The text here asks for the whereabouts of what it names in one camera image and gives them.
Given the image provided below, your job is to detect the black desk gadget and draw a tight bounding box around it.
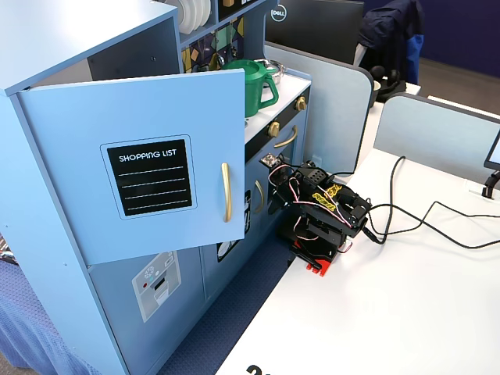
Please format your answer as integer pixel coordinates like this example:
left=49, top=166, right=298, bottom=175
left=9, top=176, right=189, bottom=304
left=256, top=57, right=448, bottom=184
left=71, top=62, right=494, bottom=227
left=369, top=66, right=407, bottom=101

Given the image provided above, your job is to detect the black monitor stand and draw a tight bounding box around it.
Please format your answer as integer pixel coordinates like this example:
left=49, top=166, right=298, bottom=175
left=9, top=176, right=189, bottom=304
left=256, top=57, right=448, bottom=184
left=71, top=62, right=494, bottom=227
left=480, top=171, right=500, bottom=198

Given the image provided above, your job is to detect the black cable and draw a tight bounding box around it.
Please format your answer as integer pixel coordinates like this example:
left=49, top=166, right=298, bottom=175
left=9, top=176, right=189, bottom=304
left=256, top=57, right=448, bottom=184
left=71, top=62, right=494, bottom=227
left=366, top=202, right=500, bottom=250
left=380, top=201, right=500, bottom=239
left=331, top=155, right=407, bottom=245

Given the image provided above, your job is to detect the blue ice dispenser fridge door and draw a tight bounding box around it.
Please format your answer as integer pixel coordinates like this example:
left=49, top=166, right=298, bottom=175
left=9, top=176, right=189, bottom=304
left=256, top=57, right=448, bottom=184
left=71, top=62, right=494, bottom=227
left=87, top=245, right=206, bottom=368

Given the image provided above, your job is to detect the small wrist camera board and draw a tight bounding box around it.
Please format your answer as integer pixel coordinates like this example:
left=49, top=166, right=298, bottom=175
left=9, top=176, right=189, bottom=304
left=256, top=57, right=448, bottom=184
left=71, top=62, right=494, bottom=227
left=259, top=153, right=283, bottom=170

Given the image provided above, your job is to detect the blue toy kitchen frame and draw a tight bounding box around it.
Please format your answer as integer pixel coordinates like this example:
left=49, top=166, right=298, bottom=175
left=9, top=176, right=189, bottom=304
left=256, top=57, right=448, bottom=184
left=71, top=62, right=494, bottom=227
left=0, top=0, right=313, bottom=375

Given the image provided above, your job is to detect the red arm base clamp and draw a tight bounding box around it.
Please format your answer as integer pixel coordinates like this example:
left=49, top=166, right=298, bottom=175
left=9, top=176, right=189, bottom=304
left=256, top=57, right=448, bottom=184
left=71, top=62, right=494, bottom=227
left=288, top=237, right=333, bottom=278

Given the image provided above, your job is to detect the gold oven door handle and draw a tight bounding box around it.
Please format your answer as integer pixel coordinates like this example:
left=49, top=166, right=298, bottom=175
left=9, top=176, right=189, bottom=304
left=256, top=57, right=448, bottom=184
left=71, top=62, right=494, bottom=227
left=273, top=124, right=299, bottom=149

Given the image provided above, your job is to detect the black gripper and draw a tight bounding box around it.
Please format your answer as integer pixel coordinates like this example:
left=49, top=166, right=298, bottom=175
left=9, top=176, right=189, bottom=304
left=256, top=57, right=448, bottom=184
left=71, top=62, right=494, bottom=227
left=268, top=163, right=327, bottom=214

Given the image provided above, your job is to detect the flat computer monitor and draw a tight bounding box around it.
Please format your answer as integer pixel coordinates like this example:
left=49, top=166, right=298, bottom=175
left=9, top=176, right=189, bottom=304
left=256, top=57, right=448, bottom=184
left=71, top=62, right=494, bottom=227
left=483, top=128, right=500, bottom=173

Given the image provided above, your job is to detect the blue shopping list cabinet door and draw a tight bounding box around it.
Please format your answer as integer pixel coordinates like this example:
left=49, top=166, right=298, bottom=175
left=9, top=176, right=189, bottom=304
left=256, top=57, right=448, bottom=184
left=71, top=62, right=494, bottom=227
left=16, top=68, right=247, bottom=266

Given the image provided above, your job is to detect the gold shopping list door handle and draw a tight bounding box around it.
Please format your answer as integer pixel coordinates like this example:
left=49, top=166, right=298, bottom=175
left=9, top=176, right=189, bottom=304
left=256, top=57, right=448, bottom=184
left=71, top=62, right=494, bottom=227
left=220, top=162, right=234, bottom=223

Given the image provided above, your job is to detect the gold dishwasher door handle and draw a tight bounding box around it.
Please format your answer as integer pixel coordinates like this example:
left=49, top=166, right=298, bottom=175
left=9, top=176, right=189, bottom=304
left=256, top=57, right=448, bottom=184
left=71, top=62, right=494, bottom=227
left=252, top=179, right=266, bottom=215

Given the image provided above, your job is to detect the green plastic pitcher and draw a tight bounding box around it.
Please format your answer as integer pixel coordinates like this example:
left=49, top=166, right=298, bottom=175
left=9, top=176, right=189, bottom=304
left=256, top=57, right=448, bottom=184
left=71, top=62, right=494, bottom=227
left=222, top=58, right=280, bottom=118

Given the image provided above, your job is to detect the black Dell monitor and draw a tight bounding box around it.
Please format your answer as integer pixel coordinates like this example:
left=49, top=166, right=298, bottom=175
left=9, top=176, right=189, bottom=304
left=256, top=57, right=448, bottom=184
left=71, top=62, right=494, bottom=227
left=265, top=0, right=365, bottom=66

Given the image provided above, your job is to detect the grey rounded desk partition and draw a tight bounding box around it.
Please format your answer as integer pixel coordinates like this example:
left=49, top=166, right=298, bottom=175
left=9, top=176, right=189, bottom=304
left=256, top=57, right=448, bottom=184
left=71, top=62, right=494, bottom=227
left=373, top=93, right=500, bottom=188
left=263, top=41, right=374, bottom=184

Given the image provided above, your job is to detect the dark blue jacket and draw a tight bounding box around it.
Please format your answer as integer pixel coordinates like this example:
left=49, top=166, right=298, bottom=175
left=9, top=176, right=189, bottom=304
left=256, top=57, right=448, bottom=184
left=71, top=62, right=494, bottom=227
left=359, top=0, right=425, bottom=85

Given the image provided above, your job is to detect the red white servo wire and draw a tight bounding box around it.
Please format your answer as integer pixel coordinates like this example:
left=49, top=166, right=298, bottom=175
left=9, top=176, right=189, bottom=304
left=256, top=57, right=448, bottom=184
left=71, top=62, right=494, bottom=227
left=291, top=198, right=355, bottom=231
left=268, top=163, right=302, bottom=187

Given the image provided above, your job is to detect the steel pot with lid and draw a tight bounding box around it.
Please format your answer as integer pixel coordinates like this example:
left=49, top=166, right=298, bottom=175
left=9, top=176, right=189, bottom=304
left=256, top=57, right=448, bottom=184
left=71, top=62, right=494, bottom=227
left=255, top=58, right=288, bottom=85

